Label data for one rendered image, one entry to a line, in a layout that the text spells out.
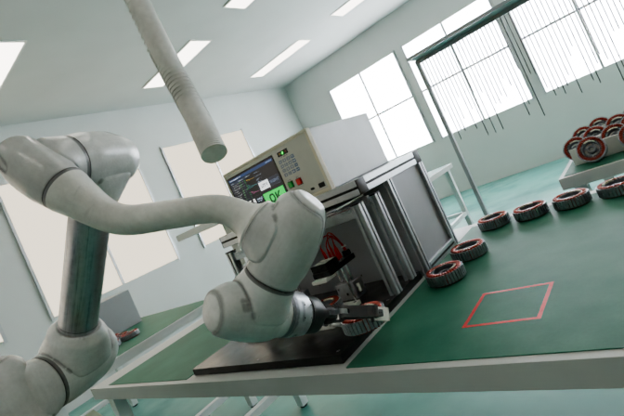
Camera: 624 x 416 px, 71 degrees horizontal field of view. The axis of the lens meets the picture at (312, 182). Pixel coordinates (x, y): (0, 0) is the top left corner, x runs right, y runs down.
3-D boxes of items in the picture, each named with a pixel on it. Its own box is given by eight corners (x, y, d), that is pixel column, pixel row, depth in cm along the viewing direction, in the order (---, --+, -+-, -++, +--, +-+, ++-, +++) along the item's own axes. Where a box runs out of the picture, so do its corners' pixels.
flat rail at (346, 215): (360, 216, 126) (357, 207, 126) (233, 261, 165) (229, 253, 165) (362, 214, 127) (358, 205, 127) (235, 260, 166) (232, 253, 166)
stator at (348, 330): (374, 335, 95) (367, 319, 95) (336, 340, 102) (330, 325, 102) (396, 310, 103) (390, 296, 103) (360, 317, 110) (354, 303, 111)
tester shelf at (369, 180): (361, 194, 124) (355, 179, 124) (223, 249, 167) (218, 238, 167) (422, 161, 158) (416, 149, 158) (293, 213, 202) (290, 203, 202)
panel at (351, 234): (422, 270, 136) (383, 182, 136) (282, 302, 178) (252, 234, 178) (423, 268, 137) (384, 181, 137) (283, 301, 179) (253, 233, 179)
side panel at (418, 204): (430, 274, 137) (387, 180, 137) (422, 276, 138) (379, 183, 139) (459, 241, 158) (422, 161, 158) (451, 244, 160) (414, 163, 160)
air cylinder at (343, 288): (358, 298, 137) (352, 281, 137) (341, 301, 142) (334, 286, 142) (367, 291, 141) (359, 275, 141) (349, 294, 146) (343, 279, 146)
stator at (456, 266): (422, 292, 123) (418, 279, 123) (437, 275, 132) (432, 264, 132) (460, 284, 116) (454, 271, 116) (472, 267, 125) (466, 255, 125)
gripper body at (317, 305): (286, 335, 90) (318, 335, 96) (316, 331, 85) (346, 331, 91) (284, 298, 93) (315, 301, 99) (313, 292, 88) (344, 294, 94)
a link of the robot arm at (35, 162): (47, 165, 84) (102, 156, 97) (-18, 123, 88) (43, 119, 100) (33, 222, 88) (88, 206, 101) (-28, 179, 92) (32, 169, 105)
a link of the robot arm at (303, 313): (295, 335, 80) (318, 335, 84) (292, 285, 84) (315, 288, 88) (264, 340, 86) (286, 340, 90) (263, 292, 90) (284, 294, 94)
